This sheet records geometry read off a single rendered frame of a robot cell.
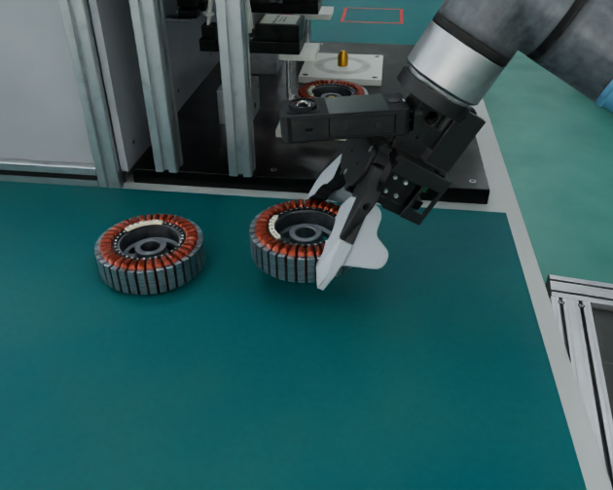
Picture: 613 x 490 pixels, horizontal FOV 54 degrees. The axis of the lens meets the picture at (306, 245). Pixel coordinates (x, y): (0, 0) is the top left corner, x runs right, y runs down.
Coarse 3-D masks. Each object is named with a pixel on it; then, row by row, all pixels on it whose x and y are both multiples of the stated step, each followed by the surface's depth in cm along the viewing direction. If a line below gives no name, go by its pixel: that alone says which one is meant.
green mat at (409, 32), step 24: (336, 0) 173; (360, 0) 173; (384, 0) 173; (408, 0) 173; (432, 0) 173; (312, 24) 150; (336, 24) 150; (360, 24) 150; (384, 24) 150; (408, 24) 150
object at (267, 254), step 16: (272, 208) 62; (288, 208) 63; (304, 208) 63; (320, 208) 63; (336, 208) 62; (256, 224) 60; (272, 224) 60; (288, 224) 63; (304, 224) 62; (320, 224) 63; (256, 240) 58; (272, 240) 57; (288, 240) 61; (304, 240) 59; (320, 240) 60; (256, 256) 59; (272, 256) 56; (288, 256) 56; (304, 256) 56; (320, 256) 56; (272, 272) 58; (288, 272) 57; (304, 272) 56
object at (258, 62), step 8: (256, 56) 110; (264, 56) 110; (272, 56) 110; (256, 64) 111; (264, 64) 111; (272, 64) 111; (280, 64) 115; (256, 72) 112; (264, 72) 112; (272, 72) 112
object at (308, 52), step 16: (272, 16) 88; (288, 16) 88; (304, 16) 88; (256, 32) 84; (272, 32) 84; (288, 32) 84; (304, 32) 89; (208, 48) 86; (256, 48) 85; (272, 48) 85; (288, 48) 85; (304, 48) 88
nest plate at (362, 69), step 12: (324, 60) 115; (336, 60) 115; (348, 60) 115; (360, 60) 115; (372, 60) 115; (300, 72) 109; (312, 72) 109; (324, 72) 109; (336, 72) 109; (348, 72) 109; (360, 72) 109; (372, 72) 109; (360, 84) 107; (372, 84) 107
